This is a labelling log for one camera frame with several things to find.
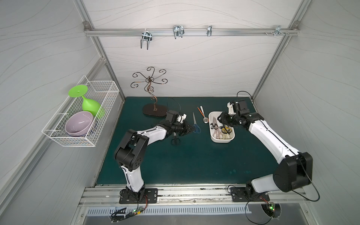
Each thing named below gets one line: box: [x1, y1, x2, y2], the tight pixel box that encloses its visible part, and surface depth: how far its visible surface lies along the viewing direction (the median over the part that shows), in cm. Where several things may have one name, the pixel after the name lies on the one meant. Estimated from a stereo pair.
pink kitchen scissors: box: [212, 116, 221, 139], surface depth 100 cm
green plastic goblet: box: [68, 84, 102, 117], surface depth 63 cm
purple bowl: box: [64, 111, 94, 137], surface depth 62 cm
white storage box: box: [208, 111, 236, 143], surface depth 99 cm
